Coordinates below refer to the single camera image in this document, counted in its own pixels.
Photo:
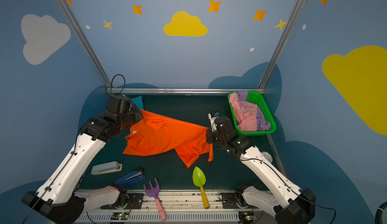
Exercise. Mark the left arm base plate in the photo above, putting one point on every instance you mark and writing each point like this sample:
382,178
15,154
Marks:
134,200

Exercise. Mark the grey stapler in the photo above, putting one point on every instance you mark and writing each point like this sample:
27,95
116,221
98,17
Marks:
106,168

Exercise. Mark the aluminium back frame rail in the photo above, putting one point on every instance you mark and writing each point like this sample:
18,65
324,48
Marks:
156,91

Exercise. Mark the front aluminium mounting rail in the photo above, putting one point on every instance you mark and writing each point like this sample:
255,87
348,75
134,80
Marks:
184,206

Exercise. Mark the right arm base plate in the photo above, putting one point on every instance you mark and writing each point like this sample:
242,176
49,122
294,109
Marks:
232,200

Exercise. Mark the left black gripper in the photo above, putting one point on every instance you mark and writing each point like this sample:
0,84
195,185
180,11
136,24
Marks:
133,117

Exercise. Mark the purple toy rake pink handle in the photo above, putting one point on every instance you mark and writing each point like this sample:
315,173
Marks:
154,192

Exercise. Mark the left green circuit board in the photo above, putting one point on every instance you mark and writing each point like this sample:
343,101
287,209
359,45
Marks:
119,216

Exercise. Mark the blue stapler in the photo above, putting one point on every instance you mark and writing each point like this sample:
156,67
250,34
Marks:
131,178

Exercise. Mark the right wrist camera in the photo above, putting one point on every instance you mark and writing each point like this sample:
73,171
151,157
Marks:
212,117

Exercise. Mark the folded teal t shirt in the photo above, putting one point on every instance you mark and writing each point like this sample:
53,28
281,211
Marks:
138,101

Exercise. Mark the aluminium right frame post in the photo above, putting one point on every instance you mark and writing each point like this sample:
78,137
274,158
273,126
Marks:
286,32

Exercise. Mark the orange t shirt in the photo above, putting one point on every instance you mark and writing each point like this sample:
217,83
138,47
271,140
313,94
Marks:
156,134

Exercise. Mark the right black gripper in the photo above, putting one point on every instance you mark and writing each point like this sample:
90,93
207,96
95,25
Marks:
211,135

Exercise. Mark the purple t shirt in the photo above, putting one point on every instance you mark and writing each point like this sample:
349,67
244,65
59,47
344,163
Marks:
261,118

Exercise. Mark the aluminium left frame post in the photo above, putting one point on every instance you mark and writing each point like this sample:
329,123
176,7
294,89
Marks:
75,25

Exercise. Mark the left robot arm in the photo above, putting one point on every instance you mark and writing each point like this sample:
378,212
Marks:
57,199

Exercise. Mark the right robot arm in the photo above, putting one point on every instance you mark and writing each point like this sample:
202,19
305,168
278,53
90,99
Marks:
286,202

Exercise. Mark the pink t shirt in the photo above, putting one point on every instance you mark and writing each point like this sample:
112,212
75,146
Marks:
244,112

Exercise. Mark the green toy shovel yellow handle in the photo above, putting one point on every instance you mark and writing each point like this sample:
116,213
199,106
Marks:
199,180

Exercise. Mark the green circuit board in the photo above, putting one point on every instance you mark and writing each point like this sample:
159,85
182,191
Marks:
246,217
119,216

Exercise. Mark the aluminium frame post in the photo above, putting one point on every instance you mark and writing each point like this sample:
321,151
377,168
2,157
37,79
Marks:
75,25
286,32

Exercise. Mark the right green circuit board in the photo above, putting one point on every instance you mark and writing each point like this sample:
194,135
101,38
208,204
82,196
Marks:
246,217

